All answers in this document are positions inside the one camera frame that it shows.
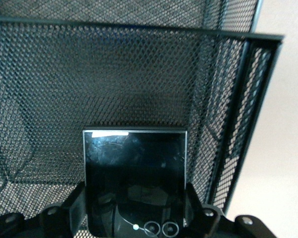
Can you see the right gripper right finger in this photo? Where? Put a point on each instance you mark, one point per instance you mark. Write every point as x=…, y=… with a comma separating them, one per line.
x=198, y=218

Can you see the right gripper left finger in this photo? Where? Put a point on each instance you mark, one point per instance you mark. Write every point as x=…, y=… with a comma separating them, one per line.
x=74, y=213

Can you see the black mesh stacked tray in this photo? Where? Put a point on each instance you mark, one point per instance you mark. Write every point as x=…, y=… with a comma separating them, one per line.
x=114, y=74

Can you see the black flip phone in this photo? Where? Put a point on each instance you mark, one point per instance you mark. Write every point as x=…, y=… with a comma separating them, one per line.
x=134, y=161

